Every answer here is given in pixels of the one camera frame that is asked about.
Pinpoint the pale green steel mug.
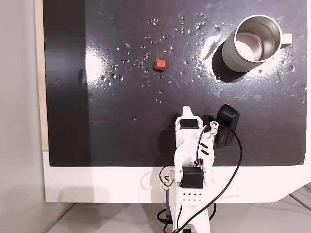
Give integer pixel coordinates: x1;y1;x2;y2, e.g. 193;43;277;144
221;14;293;73

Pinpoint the black camera cable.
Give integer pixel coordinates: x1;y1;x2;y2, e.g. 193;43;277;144
156;130;243;233

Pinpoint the black oval camera box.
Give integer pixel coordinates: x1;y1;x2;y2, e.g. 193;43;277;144
213;103;241;149

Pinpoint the red cube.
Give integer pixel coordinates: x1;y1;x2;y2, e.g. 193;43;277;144
154;58;167;71

